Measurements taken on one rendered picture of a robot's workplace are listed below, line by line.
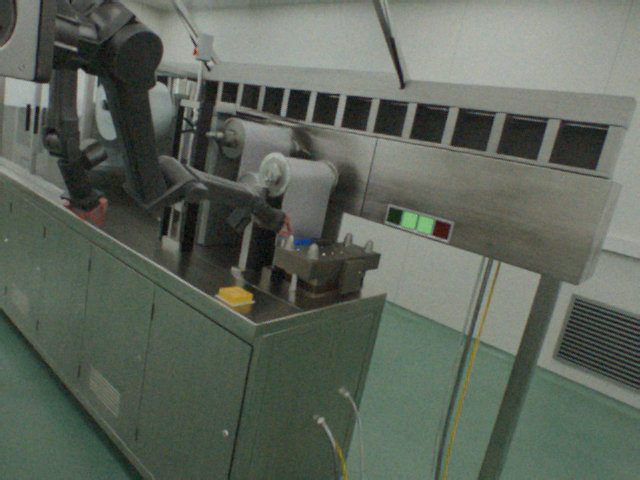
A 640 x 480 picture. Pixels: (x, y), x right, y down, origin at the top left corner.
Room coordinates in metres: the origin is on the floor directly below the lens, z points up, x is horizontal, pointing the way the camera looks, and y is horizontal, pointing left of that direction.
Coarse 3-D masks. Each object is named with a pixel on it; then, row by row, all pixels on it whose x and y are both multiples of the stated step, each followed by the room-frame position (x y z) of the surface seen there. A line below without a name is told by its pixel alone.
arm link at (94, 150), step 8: (64, 144) 1.11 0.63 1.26; (72, 144) 1.12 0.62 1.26; (88, 144) 1.19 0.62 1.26; (96, 144) 1.22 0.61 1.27; (72, 152) 1.12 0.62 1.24; (80, 152) 1.14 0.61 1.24; (88, 152) 1.19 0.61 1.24; (96, 152) 1.21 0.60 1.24; (104, 152) 1.23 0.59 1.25; (72, 160) 1.12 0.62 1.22; (88, 160) 1.19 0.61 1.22; (96, 160) 1.21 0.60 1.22; (104, 160) 1.24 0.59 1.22; (88, 168) 1.21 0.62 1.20
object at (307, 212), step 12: (288, 204) 1.51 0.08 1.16; (300, 204) 1.56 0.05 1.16; (312, 204) 1.61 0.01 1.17; (324, 204) 1.66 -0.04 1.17; (300, 216) 1.57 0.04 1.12; (312, 216) 1.62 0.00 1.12; (324, 216) 1.67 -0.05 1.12; (300, 228) 1.57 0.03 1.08; (312, 228) 1.63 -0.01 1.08; (276, 240) 1.49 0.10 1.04
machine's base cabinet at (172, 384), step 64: (0, 192) 2.50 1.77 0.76; (0, 256) 2.46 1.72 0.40; (64, 256) 1.92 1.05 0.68; (64, 320) 1.88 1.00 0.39; (128, 320) 1.54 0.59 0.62; (192, 320) 1.31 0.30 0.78; (320, 320) 1.32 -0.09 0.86; (128, 384) 1.51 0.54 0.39; (192, 384) 1.28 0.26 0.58; (256, 384) 1.13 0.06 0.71; (320, 384) 1.38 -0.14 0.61; (128, 448) 1.48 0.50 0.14; (192, 448) 1.25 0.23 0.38; (256, 448) 1.18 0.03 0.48; (320, 448) 1.45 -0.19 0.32
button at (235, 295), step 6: (228, 288) 1.26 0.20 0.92; (234, 288) 1.27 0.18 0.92; (240, 288) 1.28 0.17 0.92; (222, 294) 1.23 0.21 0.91; (228, 294) 1.22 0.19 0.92; (234, 294) 1.22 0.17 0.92; (240, 294) 1.23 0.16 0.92; (246, 294) 1.24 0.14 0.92; (252, 294) 1.25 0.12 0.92; (228, 300) 1.21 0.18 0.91; (234, 300) 1.20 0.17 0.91; (240, 300) 1.22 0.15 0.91; (246, 300) 1.23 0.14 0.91
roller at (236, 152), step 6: (234, 120) 1.70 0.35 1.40; (228, 126) 1.71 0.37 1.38; (234, 126) 1.69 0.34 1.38; (240, 126) 1.67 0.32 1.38; (240, 132) 1.67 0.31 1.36; (240, 138) 1.67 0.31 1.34; (240, 144) 1.66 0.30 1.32; (228, 150) 1.70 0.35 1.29; (234, 150) 1.68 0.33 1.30; (240, 150) 1.66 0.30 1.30; (228, 156) 1.70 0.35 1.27; (234, 156) 1.68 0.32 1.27; (240, 156) 1.68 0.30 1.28; (288, 156) 1.84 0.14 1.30
